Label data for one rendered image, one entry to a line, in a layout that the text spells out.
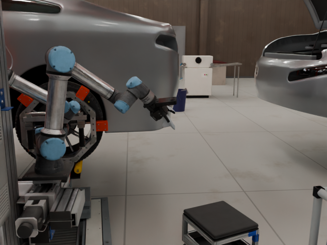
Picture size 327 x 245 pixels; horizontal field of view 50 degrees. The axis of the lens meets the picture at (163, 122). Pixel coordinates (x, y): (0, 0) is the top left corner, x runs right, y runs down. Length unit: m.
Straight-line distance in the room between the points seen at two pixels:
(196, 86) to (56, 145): 8.06
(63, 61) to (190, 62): 8.08
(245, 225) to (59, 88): 1.44
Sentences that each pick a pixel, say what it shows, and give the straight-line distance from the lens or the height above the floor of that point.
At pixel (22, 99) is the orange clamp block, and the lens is 2.71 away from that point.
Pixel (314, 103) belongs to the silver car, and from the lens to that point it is 3.82.
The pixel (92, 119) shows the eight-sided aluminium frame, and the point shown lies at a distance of 2.69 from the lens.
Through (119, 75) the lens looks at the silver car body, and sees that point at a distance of 2.86.
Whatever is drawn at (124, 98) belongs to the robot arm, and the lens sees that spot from 1.81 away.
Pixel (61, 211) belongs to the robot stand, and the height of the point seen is 0.74.
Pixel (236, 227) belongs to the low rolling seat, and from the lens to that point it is 2.35.
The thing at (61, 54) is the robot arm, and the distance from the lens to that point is 1.67.
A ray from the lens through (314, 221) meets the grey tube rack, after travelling 1.36.
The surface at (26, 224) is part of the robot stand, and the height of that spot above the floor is 0.76.
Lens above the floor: 1.48
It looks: 13 degrees down
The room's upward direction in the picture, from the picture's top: straight up
